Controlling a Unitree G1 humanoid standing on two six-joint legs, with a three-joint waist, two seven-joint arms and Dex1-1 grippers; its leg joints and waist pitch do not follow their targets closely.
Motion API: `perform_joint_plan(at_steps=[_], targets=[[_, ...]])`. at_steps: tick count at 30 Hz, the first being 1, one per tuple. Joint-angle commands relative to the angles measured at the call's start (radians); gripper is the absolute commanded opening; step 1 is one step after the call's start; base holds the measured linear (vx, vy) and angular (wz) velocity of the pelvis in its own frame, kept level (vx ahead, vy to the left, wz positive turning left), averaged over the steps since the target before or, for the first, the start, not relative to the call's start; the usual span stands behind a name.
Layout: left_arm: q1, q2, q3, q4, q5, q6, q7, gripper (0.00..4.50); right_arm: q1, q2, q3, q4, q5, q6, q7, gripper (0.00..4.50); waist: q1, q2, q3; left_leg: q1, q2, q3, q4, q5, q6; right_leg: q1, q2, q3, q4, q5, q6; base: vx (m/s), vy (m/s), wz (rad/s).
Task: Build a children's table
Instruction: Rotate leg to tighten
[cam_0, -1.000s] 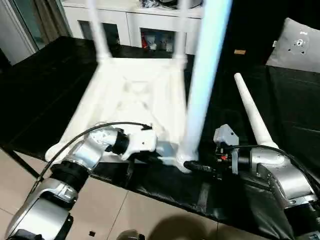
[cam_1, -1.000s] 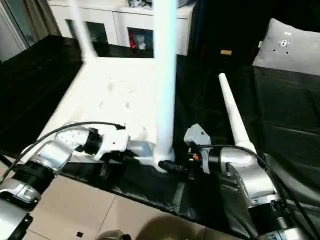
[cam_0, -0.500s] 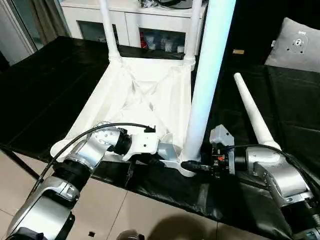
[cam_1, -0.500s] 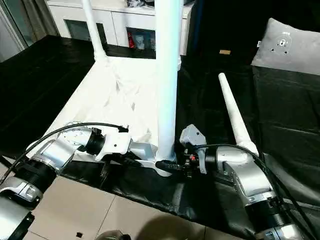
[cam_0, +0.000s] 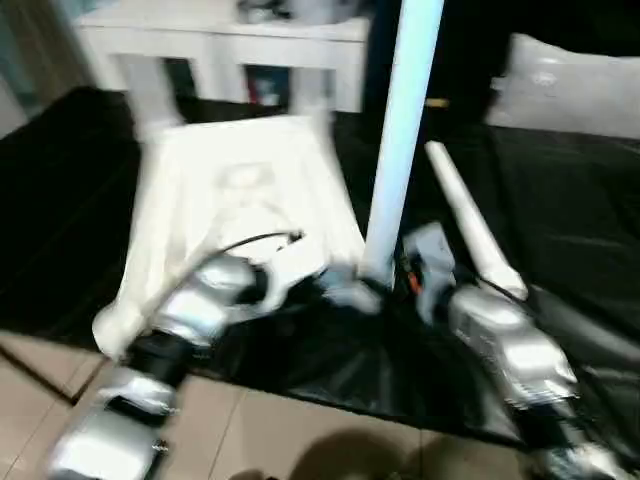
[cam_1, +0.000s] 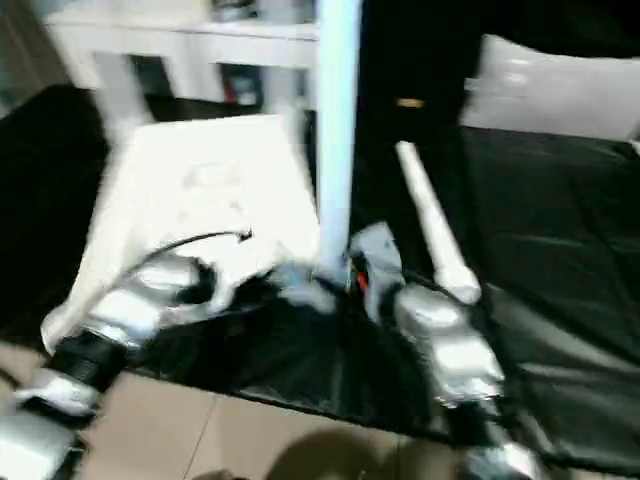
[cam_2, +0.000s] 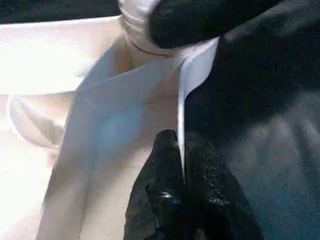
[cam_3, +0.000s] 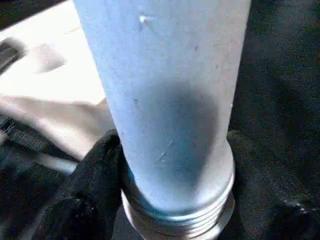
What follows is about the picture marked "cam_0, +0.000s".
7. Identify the white plastic table leg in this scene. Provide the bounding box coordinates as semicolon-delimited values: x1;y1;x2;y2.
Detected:
112;54;184;146
297;74;339;134
423;140;530;301
359;0;447;291

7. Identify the white plastic table top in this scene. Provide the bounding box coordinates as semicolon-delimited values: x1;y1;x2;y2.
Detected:
92;114;381;359

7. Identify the black mat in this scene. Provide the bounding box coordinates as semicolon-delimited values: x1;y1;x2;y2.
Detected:
0;87;640;451

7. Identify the black case with gold label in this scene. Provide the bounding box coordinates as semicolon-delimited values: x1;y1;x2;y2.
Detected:
364;0;516;126

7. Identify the grey pillow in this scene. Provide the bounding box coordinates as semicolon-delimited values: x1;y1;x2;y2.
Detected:
487;32;640;146

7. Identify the white glass-door cabinet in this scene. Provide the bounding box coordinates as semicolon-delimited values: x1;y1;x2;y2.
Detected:
74;0;371;114

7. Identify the brown curtain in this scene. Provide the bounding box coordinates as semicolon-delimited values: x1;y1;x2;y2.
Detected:
0;0;96;101

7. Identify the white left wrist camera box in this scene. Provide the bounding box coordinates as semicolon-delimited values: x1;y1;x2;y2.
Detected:
249;234;326;311

